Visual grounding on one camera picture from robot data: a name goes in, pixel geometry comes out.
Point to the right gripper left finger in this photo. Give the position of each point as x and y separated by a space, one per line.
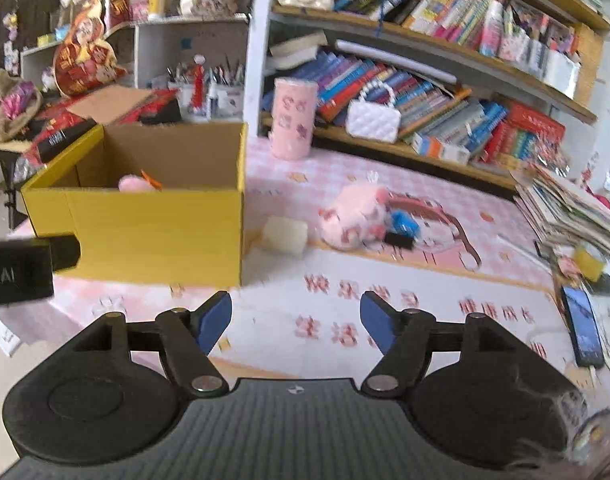
187 338

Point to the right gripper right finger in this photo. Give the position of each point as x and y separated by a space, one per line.
403 338

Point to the blue orange toy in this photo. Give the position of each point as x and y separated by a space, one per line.
403 223

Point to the large pink pig plush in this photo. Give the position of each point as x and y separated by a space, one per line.
358 216

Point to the white sponge block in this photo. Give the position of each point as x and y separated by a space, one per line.
285 236

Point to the small pink chick plush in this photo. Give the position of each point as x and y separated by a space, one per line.
138 183

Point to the black binder clip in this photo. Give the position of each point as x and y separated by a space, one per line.
399 240

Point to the black rectangular box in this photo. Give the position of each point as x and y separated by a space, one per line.
58 141

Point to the yellow cardboard box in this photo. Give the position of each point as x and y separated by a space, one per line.
188 233

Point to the pink checkered table mat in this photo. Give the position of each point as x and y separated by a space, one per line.
298 317

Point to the pink purple ribbon bundle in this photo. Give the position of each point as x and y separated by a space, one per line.
17 101

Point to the beige towel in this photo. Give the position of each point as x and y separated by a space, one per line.
10 129

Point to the black smartphone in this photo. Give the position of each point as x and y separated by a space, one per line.
584 331

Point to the brown cardboard sheet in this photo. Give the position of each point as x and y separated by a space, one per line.
110 103

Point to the orange white small carton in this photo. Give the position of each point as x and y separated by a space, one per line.
434 148

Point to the stack of papers and booklets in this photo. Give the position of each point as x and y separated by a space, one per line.
560 212

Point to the white quilted pearl handbag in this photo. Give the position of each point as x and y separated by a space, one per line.
373 121

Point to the red fortune god decoration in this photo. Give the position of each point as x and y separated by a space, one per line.
86 60

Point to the white pen holder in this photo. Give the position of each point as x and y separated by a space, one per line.
219 101

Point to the red white figurine pen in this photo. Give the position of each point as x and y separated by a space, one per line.
198 83

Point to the pink sticker cylinder container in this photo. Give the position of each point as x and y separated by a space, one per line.
294 109

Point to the white cubby shelf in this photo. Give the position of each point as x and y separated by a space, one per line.
148 50

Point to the wooden bookshelf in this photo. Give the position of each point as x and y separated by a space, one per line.
471 69

